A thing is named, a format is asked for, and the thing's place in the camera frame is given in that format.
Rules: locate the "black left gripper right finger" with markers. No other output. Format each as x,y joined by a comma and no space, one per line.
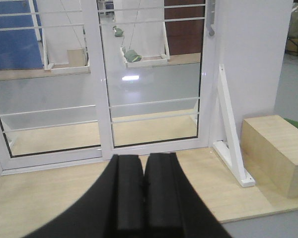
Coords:
173,207

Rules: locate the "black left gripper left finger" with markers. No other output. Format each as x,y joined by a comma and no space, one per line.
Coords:
113,207

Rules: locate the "white framed sliding glass door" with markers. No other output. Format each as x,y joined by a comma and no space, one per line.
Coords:
151,109

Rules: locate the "grey metal door handle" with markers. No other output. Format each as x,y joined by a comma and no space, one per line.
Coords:
210,16

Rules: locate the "white framed fixed glass door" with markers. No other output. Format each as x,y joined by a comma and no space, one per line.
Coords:
50,68

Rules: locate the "wooden platform base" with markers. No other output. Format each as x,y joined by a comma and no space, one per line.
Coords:
28,200

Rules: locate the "light wooden box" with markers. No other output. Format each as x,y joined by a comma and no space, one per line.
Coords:
272,143

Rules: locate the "green sandbag near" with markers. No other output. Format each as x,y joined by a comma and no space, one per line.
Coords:
132,56

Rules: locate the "green sandbag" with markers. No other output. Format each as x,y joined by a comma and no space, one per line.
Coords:
118,32
132,56

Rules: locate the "green sandbag far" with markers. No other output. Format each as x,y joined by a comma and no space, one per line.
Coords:
118,32

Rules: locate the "white triangular support bracket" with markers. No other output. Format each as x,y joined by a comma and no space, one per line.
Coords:
230,151

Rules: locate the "white rear frame stand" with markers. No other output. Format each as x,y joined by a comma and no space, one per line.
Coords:
150,61

